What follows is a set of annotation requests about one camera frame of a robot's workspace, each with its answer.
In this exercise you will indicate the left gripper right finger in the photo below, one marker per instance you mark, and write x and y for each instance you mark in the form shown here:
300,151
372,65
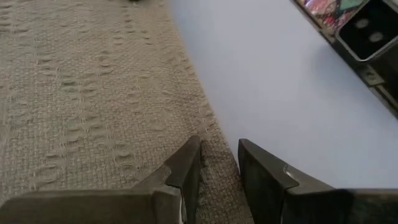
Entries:
264,193

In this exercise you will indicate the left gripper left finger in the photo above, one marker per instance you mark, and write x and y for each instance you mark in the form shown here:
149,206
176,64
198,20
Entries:
183,193

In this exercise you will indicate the grey-beige terry towel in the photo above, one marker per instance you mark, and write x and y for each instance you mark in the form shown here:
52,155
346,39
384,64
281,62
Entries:
93,93

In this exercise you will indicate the silver metal bracket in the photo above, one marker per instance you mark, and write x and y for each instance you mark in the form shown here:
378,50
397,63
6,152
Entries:
370,76

